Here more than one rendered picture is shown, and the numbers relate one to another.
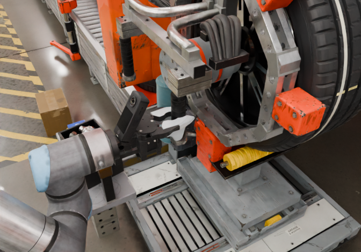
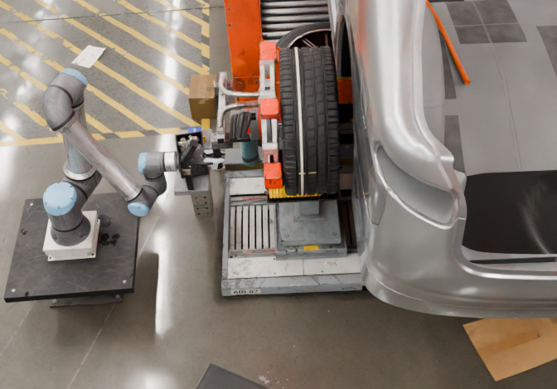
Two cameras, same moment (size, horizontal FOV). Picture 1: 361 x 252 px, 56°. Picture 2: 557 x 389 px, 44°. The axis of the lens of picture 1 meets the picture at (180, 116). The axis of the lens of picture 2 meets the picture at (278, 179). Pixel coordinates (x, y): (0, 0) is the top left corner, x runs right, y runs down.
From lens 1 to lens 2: 2.35 m
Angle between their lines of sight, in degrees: 24
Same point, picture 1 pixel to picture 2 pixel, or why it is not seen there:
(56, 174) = (147, 167)
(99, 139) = (170, 158)
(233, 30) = (244, 124)
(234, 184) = (296, 211)
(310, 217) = (352, 260)
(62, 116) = (206, 104)
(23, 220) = (128, 182)
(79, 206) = (156, 185)
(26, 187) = not seen: hidden behind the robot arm
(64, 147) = (153, 157)
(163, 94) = not seen: hidden behind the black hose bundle
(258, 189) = (312, 222)
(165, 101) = not seen: hidden behind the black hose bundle
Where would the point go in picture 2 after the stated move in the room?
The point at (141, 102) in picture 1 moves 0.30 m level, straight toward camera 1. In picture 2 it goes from (192, 147) to (162, 199)
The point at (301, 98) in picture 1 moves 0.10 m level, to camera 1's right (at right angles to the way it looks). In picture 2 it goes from (273, 169) to (295, 177)
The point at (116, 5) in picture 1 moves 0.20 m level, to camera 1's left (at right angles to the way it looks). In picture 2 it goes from (235, 54) to (201, 44)
